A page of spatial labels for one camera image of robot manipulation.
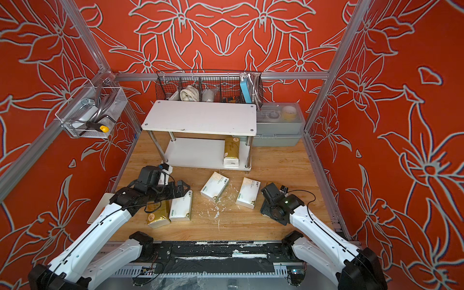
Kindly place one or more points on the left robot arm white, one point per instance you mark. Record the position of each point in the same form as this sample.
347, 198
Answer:
76, 269

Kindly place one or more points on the clear plastic wall bin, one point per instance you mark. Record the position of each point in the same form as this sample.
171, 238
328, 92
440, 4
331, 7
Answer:
99, 104

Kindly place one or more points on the white green tissue pack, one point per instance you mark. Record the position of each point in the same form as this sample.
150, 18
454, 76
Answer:
248, 193
214, 187
180, 209

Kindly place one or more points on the white two-tier shelf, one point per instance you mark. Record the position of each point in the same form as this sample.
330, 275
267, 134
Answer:
179, 129

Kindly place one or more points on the grey plastic storage box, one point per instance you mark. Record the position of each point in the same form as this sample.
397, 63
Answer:
279, 125

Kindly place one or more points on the gold tissue pack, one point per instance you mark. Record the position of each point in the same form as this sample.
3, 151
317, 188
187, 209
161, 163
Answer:
158, 214
231, 152

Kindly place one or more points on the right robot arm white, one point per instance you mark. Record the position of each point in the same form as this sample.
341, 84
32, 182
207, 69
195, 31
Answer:
346, 265

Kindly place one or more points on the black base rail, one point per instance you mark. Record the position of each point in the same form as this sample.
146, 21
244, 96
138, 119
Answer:
244, 259

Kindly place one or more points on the black wire basket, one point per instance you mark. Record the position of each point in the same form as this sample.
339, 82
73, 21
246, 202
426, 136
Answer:
214, 86

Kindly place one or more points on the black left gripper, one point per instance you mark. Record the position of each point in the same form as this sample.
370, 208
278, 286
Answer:
181, 193

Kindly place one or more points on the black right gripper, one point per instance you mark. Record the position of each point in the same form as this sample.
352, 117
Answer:
266, 203

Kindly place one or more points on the yellow handled tool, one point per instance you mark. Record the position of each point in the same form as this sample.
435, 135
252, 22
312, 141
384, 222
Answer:
94, 128

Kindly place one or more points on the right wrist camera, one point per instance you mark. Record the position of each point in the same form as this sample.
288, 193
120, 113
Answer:
283, 189

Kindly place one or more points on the white tray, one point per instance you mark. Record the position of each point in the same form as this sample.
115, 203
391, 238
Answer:
104, 201

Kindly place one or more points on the blue box in basket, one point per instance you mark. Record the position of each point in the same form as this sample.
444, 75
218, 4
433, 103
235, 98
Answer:
245, 87

